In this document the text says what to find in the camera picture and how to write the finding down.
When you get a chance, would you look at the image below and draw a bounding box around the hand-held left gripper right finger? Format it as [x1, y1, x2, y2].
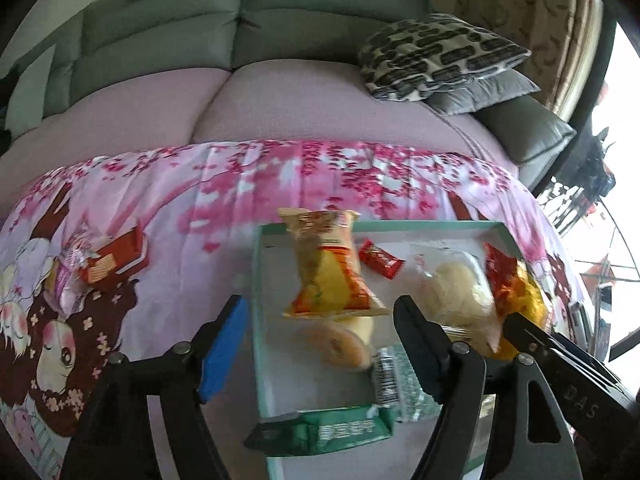
[392, 295, 583, 480]

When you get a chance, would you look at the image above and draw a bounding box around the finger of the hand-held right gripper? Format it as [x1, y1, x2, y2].
[502, 312, 622, 397]

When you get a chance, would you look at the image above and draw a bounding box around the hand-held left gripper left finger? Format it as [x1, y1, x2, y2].
[60, 294, 248, 480]

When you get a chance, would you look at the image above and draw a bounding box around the golden snack packet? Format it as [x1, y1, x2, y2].
[482, 242, 551, 361]

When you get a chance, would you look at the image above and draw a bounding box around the white tray with teal rim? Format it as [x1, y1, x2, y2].
[250, 220, 531, 480]

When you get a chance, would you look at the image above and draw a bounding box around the white bun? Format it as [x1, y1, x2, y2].
[410, 242, 503, 353]

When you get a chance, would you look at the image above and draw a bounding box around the yellow and red snack packet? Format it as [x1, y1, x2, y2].
[277, 207, 391, 318]

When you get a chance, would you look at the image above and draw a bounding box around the round orange pastry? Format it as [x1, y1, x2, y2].
[305, 315, 376, 373]

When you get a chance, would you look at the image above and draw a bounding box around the small red snack packet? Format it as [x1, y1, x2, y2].
[357, 239, 406, 281]

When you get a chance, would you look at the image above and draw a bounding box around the dark green snack packet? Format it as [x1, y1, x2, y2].
[243, 402, 396, 458]

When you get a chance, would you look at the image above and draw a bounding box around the red biscuit packet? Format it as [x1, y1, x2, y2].
[77, 225, 151, 288]

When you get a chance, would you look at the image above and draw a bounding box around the pink printed blanket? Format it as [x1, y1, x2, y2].
[0, 140, 586, 480]

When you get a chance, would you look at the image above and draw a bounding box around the pink snack packet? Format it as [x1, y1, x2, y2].
[52, 227, 101, 316]

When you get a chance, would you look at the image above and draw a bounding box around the pink sofa cover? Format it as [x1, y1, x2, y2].
[0, 57, 521, 181]

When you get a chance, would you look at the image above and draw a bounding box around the black and white patterned pillow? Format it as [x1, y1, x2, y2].
[357, 14, 533, 103]

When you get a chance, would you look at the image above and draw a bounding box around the beige patterned curtain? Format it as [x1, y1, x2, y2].
[455, 0, 603, 121]

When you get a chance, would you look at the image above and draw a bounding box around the pale grey pillow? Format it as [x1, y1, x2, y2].
[5, 45, 58, 136]

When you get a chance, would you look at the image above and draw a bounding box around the grey sofa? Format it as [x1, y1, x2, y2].
[0, 0, 578, 181]

